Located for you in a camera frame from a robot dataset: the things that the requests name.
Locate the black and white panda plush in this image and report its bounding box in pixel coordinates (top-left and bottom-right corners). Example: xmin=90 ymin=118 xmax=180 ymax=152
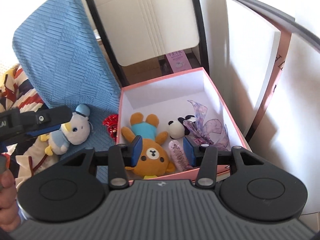
xmin=167 ymin=115 xmax=197 ymax=139

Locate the striped red white black blanket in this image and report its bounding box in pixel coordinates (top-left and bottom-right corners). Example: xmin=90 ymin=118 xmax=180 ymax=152
xmin=0 ymin=65 xmax=63 ymax=183

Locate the red glitter bow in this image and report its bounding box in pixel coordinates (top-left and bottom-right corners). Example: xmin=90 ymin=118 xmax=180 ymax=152
xmin=102 ymin=114 xmax=119 ymax=141

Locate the small pink carton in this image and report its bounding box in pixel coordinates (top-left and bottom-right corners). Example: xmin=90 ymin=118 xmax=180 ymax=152
xmin=165 ymin=51 xmax=193 ymax=72

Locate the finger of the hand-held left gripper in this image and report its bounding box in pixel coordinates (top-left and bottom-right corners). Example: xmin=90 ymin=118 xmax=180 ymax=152
xmin=19 ymin=105 xmax=73 ymax=137

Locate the orange bear plush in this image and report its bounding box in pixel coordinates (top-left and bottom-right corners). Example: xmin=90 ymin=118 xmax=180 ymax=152
xmin=122 ymin=112 xmax=176 ymax=180

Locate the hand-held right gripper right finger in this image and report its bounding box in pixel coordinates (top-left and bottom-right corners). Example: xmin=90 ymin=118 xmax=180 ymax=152
xmin=183 ymin=136 xmax=264 ymax=188

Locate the white and blue duck plush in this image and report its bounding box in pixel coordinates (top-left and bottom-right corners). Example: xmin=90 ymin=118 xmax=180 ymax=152
xmin=45 ymin=104 xmax=94 ymax=155

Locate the purple sheer ribbon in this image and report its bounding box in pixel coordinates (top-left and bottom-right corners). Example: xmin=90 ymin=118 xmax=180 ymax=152
xmin=182 ymin=100 xmax=229 ymax=152

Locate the brown cardboard box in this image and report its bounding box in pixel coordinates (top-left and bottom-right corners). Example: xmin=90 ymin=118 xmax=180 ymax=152
xmin=94 ymin=30 xmax=201 ymax=86

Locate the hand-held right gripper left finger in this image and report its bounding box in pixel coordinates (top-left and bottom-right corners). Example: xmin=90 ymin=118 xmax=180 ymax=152
xmin=61 ymin=135 xmax=143 ymax=189

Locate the black curved bar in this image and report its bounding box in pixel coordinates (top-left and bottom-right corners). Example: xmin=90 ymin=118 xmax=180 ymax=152
xmin=196 ymin=0 xmax=320 ymax=46

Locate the person's left hand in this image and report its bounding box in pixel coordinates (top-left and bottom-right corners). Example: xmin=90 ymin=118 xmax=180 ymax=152
xmin=0 ymin=161 xmax=22 ymax=221

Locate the pink printed strip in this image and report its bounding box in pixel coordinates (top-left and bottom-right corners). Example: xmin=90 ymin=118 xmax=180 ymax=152
xmin=250 ymin=27 xmax=293 ymax=141

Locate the blue quilted back cushion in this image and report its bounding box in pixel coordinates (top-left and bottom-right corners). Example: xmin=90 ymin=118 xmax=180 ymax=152
xmin=12 ymin=0 xmax=121 ymax=112

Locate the white chair with black frame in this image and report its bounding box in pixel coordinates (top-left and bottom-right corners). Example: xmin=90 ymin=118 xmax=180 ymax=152
xmin=84 ymin=0 xmax=211 ymax=88

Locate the pink cardboard box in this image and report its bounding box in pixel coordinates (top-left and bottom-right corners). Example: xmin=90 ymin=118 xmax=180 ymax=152
xmin=115 ymin=67 xmax=253 ymax=182

